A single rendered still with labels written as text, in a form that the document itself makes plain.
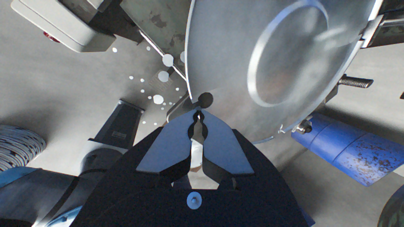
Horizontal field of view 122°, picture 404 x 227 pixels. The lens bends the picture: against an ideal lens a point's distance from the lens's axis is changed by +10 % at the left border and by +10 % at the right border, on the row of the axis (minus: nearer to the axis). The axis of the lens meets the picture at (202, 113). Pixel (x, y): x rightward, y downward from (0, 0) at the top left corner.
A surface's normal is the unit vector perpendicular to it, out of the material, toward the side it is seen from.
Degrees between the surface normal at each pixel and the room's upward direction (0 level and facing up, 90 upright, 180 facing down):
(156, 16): 0
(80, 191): 80
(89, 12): 0
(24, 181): 86
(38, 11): 0
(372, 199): 90
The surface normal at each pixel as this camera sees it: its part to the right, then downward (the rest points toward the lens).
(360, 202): -0.61, -0.56
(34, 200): 0.95, -0.26
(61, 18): 0.33, 0.47
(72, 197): 0.82, -0.39
